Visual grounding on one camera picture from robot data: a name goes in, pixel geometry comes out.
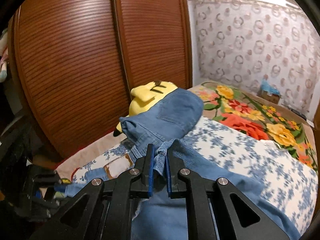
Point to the beige bed sheet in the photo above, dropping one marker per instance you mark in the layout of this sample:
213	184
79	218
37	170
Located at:
87	154

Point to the colourful floral bed blanket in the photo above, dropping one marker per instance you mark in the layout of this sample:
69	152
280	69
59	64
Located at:
259	118

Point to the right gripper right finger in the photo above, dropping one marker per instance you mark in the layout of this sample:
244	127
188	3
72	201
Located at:
216	209

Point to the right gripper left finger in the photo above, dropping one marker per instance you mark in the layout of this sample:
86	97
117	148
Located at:
103	209

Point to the cardboard box with blue cloth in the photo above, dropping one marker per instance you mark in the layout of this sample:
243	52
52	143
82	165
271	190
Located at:
268	92

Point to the circle patterned curtain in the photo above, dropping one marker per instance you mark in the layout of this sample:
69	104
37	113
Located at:
246	43

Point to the brown louvered wardrobe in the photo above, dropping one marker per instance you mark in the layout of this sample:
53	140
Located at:
74	63

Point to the yellow plush toy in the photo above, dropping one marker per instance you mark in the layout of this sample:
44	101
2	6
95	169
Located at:
146	96

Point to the blue denim jeans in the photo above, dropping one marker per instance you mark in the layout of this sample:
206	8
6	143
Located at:
164	125

